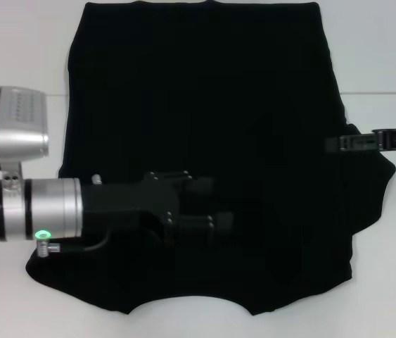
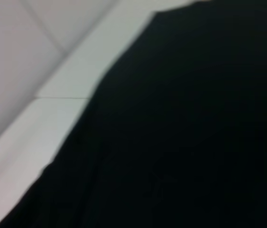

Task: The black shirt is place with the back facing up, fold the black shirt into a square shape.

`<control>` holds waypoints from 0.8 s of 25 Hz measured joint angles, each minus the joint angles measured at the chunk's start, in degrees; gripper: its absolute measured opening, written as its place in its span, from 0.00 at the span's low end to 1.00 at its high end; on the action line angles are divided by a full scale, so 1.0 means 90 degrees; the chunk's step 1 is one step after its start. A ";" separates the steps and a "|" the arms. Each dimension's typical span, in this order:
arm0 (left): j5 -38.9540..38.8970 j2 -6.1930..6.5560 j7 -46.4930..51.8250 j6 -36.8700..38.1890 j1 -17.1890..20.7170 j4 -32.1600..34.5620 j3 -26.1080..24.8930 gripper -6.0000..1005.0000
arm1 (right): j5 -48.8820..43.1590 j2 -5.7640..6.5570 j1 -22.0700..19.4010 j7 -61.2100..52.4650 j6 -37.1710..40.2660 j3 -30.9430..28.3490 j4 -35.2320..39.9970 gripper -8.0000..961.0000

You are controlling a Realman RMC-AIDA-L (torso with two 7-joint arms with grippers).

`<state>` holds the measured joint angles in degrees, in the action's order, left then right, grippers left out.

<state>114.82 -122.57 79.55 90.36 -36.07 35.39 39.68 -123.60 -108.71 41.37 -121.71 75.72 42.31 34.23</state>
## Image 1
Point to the black shirt with white print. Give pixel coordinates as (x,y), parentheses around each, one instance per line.
(197,105)

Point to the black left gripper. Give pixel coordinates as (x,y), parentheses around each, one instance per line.
(124,199)

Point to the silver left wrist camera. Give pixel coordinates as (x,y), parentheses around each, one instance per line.
(18,134)

